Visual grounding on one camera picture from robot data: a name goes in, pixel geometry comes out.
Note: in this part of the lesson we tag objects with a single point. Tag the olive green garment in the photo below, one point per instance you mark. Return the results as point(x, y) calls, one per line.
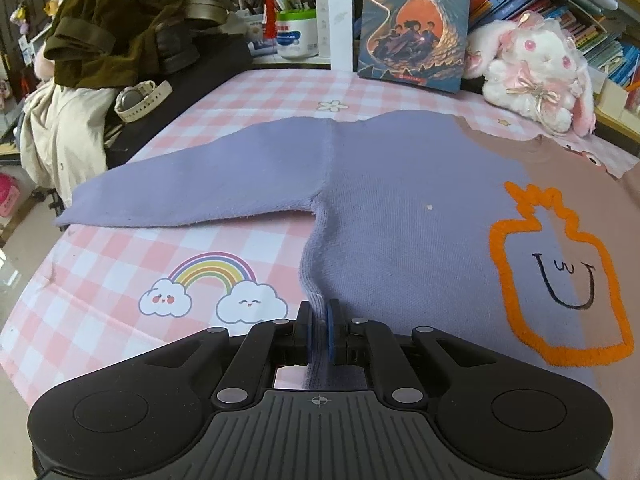
point(110, 20)

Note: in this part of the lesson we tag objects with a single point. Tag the round metal tin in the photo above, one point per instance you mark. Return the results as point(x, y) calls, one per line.
point(202, 10)

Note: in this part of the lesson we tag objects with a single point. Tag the red bottle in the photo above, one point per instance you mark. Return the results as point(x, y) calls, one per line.
point(268, 0)

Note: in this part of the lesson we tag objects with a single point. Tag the pink checked printed blanket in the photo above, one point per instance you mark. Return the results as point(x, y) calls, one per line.
point(125, 260)

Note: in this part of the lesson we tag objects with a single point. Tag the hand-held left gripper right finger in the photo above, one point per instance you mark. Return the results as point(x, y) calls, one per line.
point(331, 332)

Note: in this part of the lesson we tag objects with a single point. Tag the white jar green lid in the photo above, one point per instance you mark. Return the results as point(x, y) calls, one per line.
point(297, 35)

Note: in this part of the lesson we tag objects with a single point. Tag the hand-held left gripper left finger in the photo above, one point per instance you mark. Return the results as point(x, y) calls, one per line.
point(310, 332)

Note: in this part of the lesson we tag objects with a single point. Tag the white wristwatch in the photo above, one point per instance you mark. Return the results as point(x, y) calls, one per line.
point(137, 100)

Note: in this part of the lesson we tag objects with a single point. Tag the white pink plush bunny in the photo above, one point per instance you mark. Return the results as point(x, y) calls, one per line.
point(535, 70)

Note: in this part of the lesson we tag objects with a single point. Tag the cream coat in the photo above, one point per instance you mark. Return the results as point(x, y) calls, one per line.
point(60, 135)

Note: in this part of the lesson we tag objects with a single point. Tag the illustrated dark book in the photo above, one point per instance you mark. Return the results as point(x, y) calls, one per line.
point(415, 20)

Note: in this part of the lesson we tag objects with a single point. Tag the row of shelf books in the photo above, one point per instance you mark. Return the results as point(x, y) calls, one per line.
point(590, 25)

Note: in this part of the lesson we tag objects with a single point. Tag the white shelf post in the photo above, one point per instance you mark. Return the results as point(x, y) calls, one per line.
point(340, 15)

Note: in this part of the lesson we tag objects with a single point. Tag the purple and brown sweater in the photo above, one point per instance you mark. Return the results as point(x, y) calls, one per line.
point(400, 200)

